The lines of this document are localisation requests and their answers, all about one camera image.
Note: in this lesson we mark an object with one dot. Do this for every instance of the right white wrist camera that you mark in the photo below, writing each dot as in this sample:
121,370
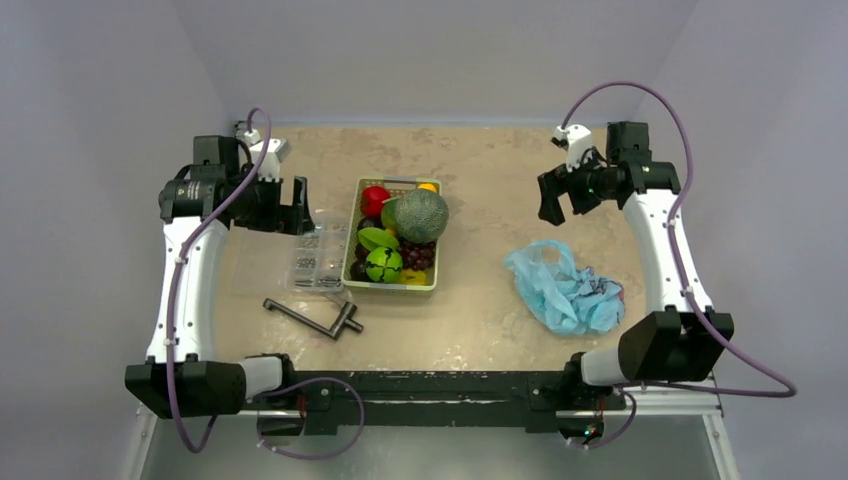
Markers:
576,140

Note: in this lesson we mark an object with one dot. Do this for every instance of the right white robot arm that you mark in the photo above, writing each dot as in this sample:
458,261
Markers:
672,343

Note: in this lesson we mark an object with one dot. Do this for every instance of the yellow fake starfruit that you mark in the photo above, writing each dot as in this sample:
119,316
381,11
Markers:
413,277

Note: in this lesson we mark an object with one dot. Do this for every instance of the dark fake plum upper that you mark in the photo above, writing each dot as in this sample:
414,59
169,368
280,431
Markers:
369,222

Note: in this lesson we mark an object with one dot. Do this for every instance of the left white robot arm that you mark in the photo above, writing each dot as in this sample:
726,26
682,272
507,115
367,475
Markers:
230,182

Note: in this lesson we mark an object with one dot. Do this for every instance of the green netted fake melon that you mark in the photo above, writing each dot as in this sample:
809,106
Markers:
421,216

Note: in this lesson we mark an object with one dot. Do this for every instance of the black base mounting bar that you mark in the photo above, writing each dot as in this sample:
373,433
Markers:
548,401

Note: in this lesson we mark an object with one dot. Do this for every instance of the red fake apple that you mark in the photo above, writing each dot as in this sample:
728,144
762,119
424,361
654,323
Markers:
373,199

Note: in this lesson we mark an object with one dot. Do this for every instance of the green fake starfruit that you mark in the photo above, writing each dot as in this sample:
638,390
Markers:
372,238

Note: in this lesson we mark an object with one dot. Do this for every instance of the dark red fake grapes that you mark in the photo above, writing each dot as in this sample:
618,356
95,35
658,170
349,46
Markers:
417,257

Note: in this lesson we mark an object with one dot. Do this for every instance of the light blue plastic bag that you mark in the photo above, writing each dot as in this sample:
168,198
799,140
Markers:
566,299

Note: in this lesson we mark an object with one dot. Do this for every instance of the dark fake plum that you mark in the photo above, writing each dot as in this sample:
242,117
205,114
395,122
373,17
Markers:
358,270
369,222

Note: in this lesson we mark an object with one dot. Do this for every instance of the bright green cracked ball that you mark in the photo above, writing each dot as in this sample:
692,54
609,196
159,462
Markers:
383,265

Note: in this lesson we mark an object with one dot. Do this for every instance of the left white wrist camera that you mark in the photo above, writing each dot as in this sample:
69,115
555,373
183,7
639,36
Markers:
278,150

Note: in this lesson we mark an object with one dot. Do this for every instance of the orange fake fruit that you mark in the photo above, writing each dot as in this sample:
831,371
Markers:
428,187

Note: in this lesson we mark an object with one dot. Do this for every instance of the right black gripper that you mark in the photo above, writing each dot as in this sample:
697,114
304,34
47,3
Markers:
568,186

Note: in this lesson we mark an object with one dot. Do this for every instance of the clear plastic screw box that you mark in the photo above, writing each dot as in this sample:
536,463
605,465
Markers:
273,263

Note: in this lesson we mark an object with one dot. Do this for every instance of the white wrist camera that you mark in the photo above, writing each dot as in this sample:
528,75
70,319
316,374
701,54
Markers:
576,140
278,150

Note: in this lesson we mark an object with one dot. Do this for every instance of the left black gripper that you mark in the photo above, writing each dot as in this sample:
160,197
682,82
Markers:
280,218

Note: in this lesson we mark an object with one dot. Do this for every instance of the green fake mango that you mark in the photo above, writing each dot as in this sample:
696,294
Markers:
388,217

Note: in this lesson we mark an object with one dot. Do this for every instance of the dark fake plum lower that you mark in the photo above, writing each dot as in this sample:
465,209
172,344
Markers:
358,270

